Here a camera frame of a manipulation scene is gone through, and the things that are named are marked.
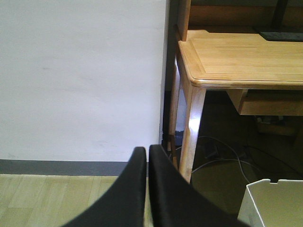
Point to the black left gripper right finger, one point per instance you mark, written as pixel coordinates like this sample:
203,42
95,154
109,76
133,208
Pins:
175,203

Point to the wooden desk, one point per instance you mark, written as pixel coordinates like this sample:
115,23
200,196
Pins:
261,77

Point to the black keyboard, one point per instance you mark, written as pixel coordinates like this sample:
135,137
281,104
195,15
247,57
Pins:
282,36

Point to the white plastic trash bin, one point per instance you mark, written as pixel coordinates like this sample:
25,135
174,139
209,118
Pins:
267,204

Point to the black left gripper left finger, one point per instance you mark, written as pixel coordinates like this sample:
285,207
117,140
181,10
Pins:
122,205

